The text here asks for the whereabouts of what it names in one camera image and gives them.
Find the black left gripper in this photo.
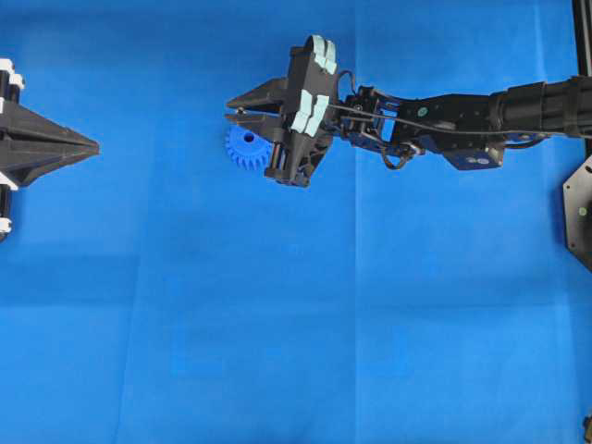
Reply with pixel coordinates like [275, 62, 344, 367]
[0, 58, 101, 242]

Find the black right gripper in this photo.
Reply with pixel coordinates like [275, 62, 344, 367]
[225, 34, 338, 188]

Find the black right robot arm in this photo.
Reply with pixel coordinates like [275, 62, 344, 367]
[226, 35, 591, 188]

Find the small blue plastic gear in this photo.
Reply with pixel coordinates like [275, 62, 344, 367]
[225, 125, 272, 171]

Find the blue table mat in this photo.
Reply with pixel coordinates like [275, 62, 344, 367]
[1, 1, 591, 443]

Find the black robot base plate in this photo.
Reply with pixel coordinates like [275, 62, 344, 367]
[562, 157, 592, 271]

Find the black aluminium frame post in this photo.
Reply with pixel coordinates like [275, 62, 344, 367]
[572, 0, 591, 77]

